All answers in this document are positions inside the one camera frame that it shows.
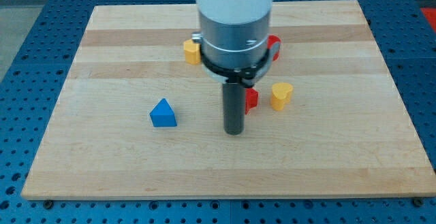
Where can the red star block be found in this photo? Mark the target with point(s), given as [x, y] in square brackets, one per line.
[251, 99]

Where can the blue triangular prism block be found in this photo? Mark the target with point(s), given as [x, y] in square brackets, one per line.
[162, 115]

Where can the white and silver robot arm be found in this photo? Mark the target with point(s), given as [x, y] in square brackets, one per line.
[233, 39]

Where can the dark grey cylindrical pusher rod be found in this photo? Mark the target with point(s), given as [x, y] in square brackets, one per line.
[233, 108]

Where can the red round block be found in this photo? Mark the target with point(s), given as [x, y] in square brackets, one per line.
[274, 44]

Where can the light wooden board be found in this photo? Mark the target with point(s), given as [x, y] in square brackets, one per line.
[344, 134]

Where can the yellow pentagon block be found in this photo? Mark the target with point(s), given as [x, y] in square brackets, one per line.
[192, 52]

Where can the yellow heart block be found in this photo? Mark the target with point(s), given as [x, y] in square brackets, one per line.
[281, 94]

